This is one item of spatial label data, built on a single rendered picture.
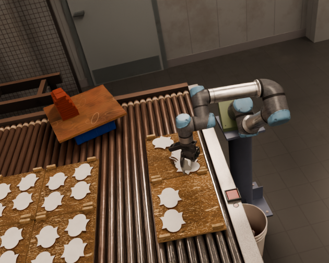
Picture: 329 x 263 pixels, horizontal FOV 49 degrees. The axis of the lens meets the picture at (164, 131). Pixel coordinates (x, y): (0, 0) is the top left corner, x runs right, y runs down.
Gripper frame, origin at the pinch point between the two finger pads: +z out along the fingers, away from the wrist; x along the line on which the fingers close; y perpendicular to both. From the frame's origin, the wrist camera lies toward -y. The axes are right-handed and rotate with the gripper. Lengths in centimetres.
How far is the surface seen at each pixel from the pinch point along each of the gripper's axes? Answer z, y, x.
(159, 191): 11.0, -12.3, -14.9
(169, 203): 9.7, -1.6, -20.9
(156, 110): 15, -56, 55
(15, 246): 9, -65, -77
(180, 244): 11.9, 14.6, -39.8
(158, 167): 11.5, -22.7, 2.1
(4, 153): 14, -138, -24
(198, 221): 10.6, 17.1, -24.8
